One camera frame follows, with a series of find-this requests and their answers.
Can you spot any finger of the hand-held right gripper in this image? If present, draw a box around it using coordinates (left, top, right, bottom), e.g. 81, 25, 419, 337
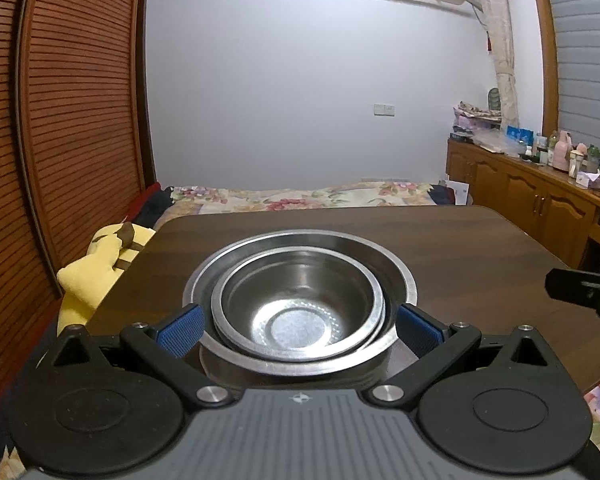
545, 258, 600, 333

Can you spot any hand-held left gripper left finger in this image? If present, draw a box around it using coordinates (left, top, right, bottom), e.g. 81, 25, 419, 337
40, 304, 235, 407

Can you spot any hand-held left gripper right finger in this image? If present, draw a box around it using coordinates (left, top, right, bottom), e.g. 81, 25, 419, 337
366, 304, 551, 408

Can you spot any medium stainless steel bowl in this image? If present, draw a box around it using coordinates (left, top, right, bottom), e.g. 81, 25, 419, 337
211, 246, 387, 363

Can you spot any large stainless steel bowl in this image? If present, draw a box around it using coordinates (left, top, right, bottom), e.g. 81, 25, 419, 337
182, 230, 418, 378

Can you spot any yellow plush toy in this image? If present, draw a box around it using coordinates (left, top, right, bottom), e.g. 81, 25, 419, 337
56, 221, 156, 336

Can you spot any wooden cabinet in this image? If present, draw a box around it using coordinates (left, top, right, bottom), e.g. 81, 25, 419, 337
446, 137, 600, 273

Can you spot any red and dark cloth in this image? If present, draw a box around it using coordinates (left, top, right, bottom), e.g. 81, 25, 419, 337
121, 182, 175, 231

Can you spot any pink thermos bottle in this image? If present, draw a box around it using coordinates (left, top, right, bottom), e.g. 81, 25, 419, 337
554, 131, 573, 170

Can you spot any dark navy blanket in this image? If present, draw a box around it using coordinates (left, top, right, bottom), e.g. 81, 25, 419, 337
426, 183, 468, 207

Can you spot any white box beside cabinet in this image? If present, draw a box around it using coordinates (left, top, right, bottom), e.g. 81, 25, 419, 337
442, 179, 472, 206

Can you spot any blue box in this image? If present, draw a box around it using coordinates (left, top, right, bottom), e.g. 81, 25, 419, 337
505, 125, 535, 148

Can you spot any floral blanket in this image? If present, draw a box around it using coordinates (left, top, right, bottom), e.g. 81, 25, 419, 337
0, 180, 600, 480

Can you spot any clear plastic bag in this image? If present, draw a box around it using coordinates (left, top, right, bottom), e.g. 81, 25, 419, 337
475, 130, 511, 153

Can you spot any pile of papers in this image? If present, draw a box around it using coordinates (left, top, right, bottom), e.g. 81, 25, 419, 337
450, 101, 506, 142

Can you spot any grey window blind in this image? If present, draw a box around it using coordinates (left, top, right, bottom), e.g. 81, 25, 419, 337
542, 0, 600, 161

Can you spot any wooden louvered wardrobe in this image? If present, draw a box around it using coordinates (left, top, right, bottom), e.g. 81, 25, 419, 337
0, 0, 158, 411

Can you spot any cream patterned curtain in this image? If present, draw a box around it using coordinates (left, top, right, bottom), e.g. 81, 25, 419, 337
470, 0, 520, 128

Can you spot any wooden window frame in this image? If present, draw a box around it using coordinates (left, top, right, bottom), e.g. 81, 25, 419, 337
526, 0, 561, 136

